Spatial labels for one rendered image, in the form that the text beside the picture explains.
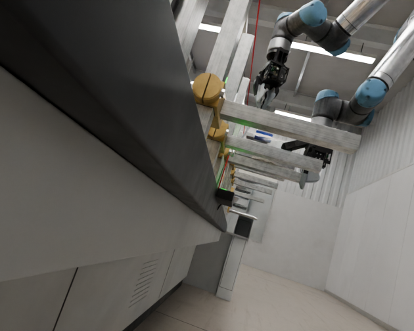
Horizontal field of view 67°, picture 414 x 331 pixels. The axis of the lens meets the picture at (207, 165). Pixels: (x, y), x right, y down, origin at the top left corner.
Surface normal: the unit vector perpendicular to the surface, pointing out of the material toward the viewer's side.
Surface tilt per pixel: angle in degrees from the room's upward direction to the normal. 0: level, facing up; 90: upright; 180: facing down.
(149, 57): 90
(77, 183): 90
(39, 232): 90
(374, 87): 90
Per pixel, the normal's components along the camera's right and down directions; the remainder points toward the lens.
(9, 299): 0.95, 0.28
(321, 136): -0.07, -0.22
